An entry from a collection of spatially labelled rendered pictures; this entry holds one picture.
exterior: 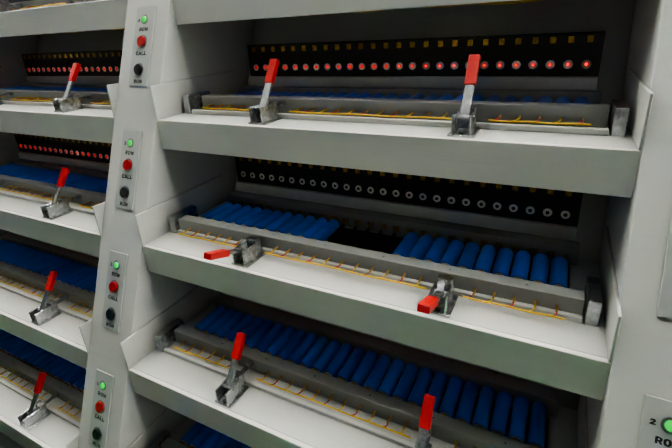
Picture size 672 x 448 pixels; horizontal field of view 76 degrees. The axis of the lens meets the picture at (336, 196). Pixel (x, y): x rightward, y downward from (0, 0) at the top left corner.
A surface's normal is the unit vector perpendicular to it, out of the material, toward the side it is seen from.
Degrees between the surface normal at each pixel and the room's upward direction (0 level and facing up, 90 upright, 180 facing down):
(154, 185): 90
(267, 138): 113
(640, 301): 90
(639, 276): 90
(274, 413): 22
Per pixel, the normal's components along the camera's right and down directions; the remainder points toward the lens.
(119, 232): -0.44, -0.04
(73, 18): -0.45, 0.35
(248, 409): -0.05, -0.93
